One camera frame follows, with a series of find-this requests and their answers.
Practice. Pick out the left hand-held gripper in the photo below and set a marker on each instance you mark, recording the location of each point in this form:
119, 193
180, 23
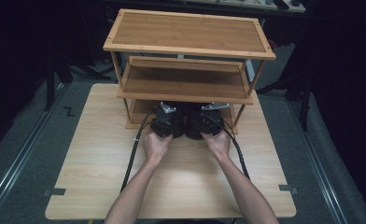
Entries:
165, 121

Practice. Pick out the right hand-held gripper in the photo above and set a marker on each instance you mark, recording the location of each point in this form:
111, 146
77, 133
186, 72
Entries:
210, 123

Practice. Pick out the black knit sneaker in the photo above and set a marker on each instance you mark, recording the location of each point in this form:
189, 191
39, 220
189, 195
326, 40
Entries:
180, 123
191, 124

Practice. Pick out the wooden three-tier shoe rack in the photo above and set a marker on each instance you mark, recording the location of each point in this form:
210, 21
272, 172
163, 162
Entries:
187, 31

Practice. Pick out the person's right hand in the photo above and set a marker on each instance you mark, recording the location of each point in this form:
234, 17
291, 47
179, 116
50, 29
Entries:
218, 144

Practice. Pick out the person's left hand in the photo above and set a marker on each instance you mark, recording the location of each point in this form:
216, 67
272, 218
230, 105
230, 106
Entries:
155, 146

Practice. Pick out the black metal stand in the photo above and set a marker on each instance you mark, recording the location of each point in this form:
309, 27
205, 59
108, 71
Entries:
304, 102
50, 84

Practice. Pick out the grey tape strip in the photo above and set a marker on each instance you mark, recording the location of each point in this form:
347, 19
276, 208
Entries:
287, 188
56, 192

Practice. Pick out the background table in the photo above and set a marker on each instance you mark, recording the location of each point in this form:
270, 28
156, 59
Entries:
265, 5

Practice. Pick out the metal floor rail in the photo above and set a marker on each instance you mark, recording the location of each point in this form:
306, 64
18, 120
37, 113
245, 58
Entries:
318, 168
19, 161

